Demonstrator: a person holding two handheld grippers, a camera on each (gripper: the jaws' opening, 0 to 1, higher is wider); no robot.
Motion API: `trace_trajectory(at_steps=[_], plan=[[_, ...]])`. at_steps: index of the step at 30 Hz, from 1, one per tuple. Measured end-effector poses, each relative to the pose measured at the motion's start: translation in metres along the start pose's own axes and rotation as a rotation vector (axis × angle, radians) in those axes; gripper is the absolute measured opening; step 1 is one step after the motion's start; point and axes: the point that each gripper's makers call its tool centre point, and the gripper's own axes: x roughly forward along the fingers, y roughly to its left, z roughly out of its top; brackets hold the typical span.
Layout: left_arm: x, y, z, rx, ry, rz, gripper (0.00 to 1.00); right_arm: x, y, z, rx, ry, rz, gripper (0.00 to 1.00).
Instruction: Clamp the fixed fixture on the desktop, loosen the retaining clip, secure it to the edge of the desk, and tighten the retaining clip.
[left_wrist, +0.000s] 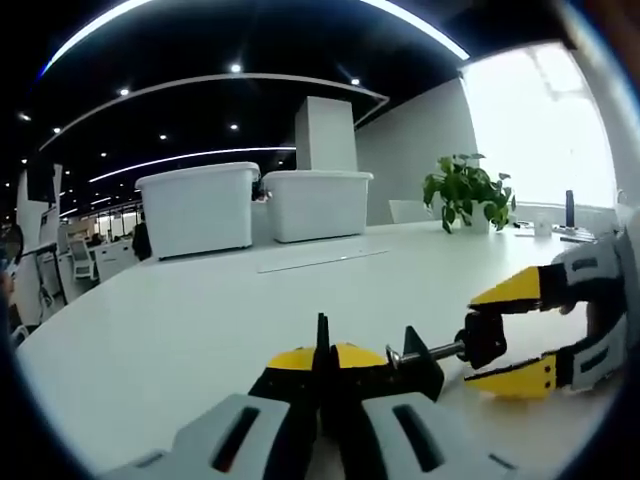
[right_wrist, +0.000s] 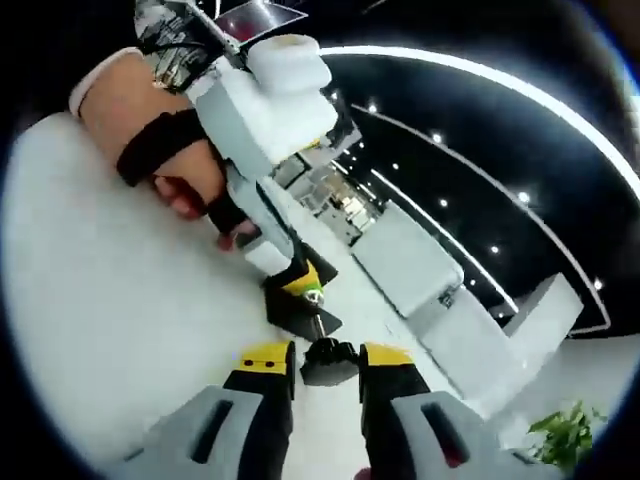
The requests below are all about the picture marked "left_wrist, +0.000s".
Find white square pillar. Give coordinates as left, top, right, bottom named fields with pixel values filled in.
left=293, top=95, right=359, bottom=172

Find dark wall monitor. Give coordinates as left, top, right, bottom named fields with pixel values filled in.
left=25, top=163, right=57, bottom=204

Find green potted plant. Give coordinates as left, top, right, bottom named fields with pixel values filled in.
left=422, top=152, right=517, bottom=235

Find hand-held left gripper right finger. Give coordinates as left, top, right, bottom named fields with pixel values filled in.
left=322, top=341, right=524, bottom=480

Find curved ceiling light strip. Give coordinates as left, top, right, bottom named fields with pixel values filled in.
left=42, top=0, right=471, bottom=74

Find black retaining clip screw knob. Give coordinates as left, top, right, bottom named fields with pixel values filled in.
left=384, top=309, right=508, bottom=371

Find tall white storage box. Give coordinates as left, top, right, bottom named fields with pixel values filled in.
left=134, top=161, right=261, bottom=261

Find person's right hand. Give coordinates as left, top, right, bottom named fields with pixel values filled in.
left=558, top=298, right=624, bottom=342

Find bright window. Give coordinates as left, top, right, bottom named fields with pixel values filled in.
left=459, top=42, right=617, bottom=209

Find white office chair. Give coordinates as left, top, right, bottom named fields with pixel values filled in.
left=68, top=238, right=100, bottom=282

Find black fixed fixture bracket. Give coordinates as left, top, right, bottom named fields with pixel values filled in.
left=316, top=312, right=446, bottom=402

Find black flat tray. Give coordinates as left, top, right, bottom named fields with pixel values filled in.
left=552, top=223, right=596, bottom=242

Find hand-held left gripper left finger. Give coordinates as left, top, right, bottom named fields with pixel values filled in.
left=104, top=344, right=322, bottom=480

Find low white storage box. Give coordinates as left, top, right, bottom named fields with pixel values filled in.
left=261, top=169, right=375, bottom=245

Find white chair back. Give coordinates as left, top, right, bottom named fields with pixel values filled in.
left=388, top=198, right=432, bottom=225

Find ceiling spotlights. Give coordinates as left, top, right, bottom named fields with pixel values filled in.
left=17, top=62, right=362, bottom=166

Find white desk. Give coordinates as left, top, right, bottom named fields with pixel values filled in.
left=14, top=219, right=626, bottom=479

